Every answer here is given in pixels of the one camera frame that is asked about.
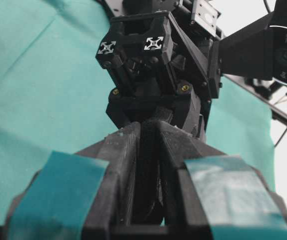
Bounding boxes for green table cloth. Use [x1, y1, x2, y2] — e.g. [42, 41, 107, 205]
[0, 0, 282, 228]

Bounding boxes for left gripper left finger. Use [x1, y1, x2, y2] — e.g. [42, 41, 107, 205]
[2, 121, 142, 240]

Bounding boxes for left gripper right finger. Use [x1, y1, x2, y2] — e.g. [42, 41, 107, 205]
[156, 121, 287, 240]

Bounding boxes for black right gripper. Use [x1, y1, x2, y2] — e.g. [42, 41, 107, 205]
[95, 0, 223, 139]

